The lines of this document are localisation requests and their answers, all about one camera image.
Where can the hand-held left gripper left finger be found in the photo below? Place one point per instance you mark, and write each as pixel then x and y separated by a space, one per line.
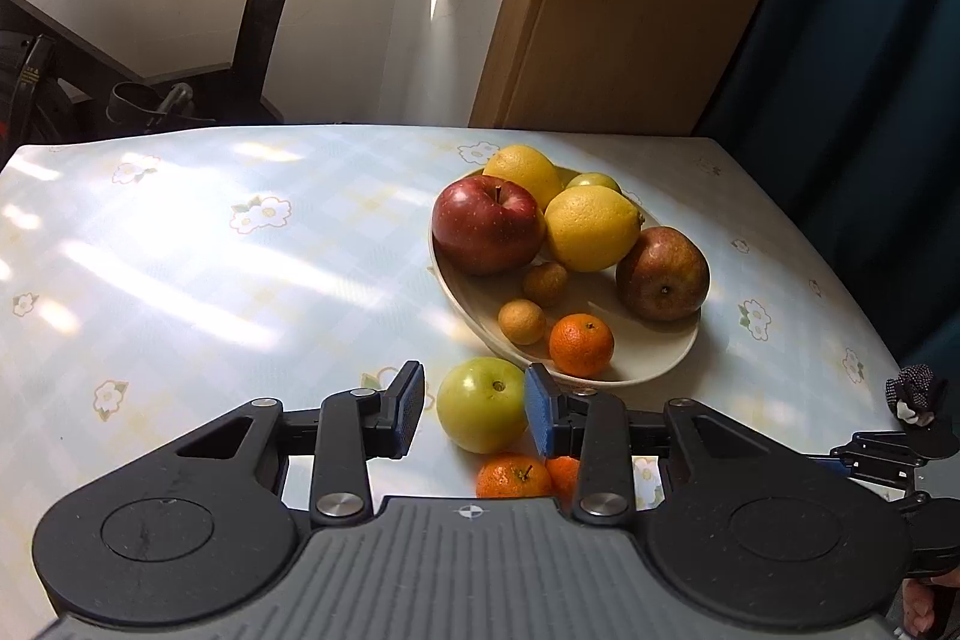
pixel 407 411

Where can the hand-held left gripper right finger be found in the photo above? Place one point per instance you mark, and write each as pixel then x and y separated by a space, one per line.
pixel 538 411

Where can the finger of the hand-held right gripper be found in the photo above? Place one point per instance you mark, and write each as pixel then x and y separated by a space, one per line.
pixel 885 450
pixel 911 501

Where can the green apple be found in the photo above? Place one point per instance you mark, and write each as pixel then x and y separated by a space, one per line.
pixel 594 183
pixel 480 404

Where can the small mandarin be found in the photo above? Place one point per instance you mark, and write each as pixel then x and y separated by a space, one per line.
pixel 514 479
pixel 581 346
pixel 562 475

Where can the brown longan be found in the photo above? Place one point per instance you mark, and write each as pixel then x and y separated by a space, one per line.
pixel 522 321
pixel 545 284

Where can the cream round plate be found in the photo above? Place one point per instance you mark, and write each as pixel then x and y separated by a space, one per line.
pixel 652 347

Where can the brownish red apple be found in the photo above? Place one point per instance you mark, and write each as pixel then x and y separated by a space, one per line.
pixel 664 272

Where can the bright red apple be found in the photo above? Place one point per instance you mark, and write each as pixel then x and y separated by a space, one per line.
pixel 487 227

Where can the yellow citrus fruit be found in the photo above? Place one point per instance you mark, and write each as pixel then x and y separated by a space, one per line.
pixel 592 227

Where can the large orange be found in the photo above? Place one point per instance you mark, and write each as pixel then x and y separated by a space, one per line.
pixel 525 168

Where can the person's right hand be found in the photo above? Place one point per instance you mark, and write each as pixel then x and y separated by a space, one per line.
pixel 922 606

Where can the dark polka-dot scrunchie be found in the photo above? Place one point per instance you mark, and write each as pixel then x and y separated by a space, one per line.
pixel 911 389

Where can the floral checked tablecloth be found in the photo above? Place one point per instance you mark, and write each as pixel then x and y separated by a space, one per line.
pixel 187 272

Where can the dark blue curtain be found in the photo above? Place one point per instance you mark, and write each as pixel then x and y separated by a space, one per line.
pixel 862 85

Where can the black exercise bike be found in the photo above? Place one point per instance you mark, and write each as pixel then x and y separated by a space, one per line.
pixel 259 25

